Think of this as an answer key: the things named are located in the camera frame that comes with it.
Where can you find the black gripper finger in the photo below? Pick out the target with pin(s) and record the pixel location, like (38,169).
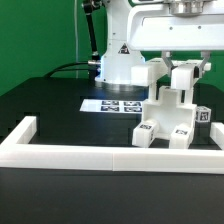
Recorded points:
(199,69)
(166,56)

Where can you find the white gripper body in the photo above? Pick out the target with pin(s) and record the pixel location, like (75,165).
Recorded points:
(153,27)

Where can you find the white chair seat part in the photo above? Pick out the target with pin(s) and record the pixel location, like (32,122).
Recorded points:
(171,109)

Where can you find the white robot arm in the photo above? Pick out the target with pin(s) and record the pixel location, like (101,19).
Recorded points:
(121,65)

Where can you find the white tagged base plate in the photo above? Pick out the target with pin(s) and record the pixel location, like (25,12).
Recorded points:
(111,106)

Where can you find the white U-shaped fence frame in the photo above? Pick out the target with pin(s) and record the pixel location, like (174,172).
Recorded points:
(17,151)

